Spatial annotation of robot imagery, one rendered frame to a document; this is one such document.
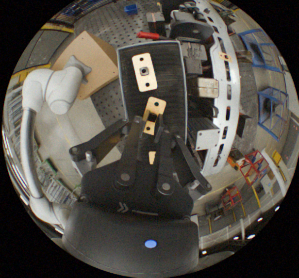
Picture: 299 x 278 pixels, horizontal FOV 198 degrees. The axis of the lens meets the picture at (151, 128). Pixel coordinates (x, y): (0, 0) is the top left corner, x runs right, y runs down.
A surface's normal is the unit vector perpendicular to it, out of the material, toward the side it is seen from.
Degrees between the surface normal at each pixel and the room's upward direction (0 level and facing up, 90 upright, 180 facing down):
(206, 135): 0
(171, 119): 0
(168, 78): 0
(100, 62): 49
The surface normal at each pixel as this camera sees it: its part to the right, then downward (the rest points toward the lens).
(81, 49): 0.24, 0.92
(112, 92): -0.07, 0.42
